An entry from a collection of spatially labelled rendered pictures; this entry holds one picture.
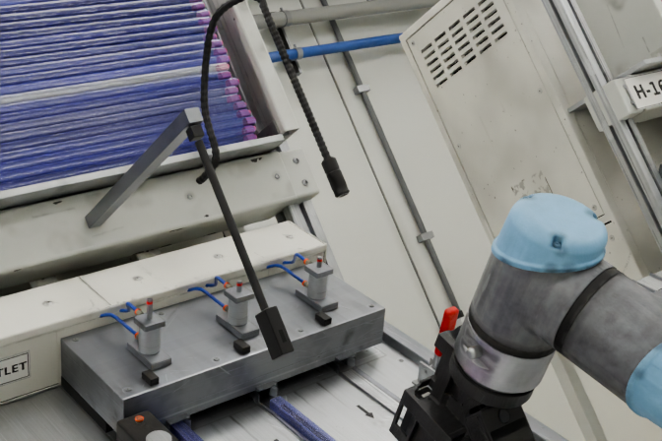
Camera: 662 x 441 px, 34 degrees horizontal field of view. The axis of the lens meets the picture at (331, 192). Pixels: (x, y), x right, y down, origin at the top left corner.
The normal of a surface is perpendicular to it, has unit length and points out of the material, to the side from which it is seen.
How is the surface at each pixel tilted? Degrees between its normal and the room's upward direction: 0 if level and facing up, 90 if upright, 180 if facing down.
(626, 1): 90
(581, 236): 57
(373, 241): 90
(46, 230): 90
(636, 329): 70
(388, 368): 44
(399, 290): 90
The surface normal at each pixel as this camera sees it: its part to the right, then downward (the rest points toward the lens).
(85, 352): 0.07, -0.91
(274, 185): 0.51, -0.37
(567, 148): -0.77, 0.20
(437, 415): 0.23, -0.80
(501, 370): -0.19, 0.52
